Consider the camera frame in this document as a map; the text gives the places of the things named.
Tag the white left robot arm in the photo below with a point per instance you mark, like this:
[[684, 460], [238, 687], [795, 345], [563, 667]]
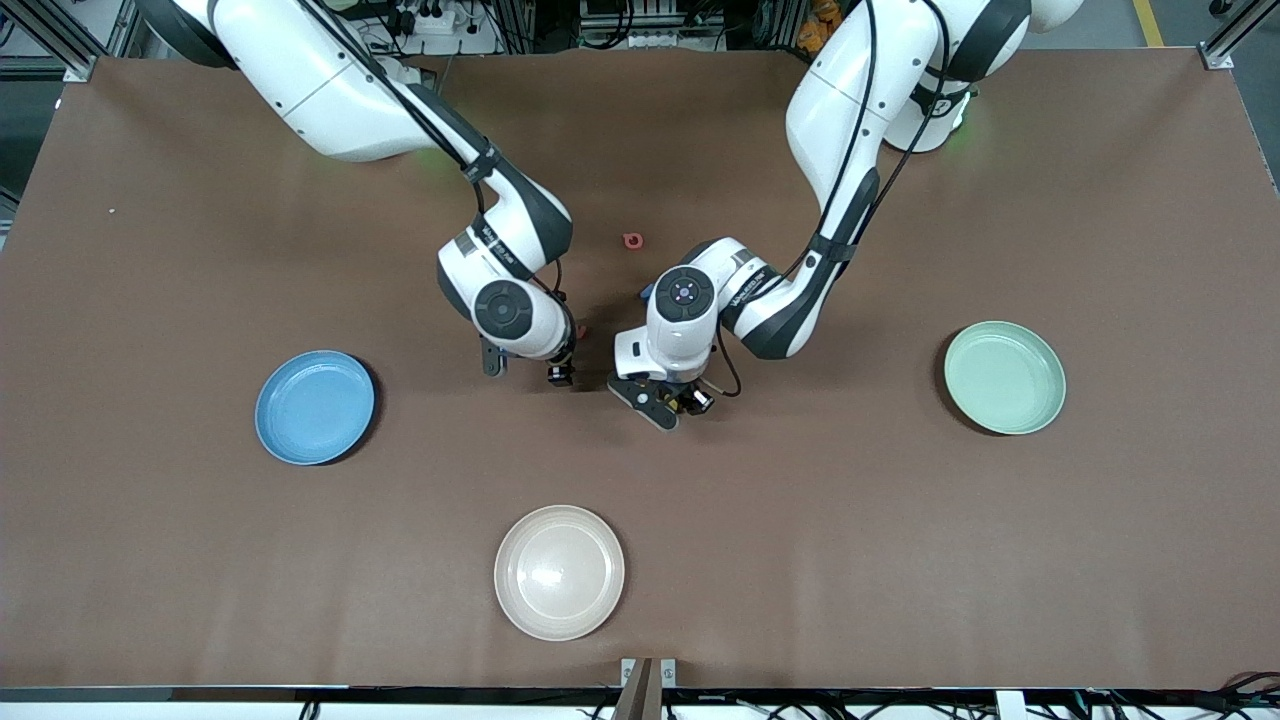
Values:
[[840, 120]]

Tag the green plate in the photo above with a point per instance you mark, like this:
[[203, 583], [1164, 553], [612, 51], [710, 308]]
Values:
[[1005, 377]]

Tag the red uppercase Q letter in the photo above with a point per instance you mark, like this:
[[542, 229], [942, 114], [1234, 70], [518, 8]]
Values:
[[626, 241]]

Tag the orange bagged items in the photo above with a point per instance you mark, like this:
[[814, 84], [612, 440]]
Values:
[[815, 35]]

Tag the white power strip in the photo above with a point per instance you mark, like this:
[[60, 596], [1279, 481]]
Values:
[[430, 20]]

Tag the aluminium frame post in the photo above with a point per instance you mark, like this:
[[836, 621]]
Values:
[[1222, 55], [82, 68]]

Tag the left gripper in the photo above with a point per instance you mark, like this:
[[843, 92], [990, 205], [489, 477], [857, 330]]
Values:
[[690, 399]]

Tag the blue plate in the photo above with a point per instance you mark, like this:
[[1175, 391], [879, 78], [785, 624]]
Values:
[[315, 407]]

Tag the metal table edge bracket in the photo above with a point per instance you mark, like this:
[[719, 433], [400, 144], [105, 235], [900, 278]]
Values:
[[628, 672]]

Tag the brown table cover sheet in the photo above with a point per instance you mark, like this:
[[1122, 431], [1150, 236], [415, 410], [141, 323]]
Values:
[[800, 550]]

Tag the beige plate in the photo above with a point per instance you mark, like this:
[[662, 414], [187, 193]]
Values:
[[559, 572]]

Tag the brown tapered post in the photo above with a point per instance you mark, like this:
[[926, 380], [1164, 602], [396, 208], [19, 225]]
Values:
[[640, 700]]

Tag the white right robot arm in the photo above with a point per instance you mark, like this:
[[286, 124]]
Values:
[[330, 100]]

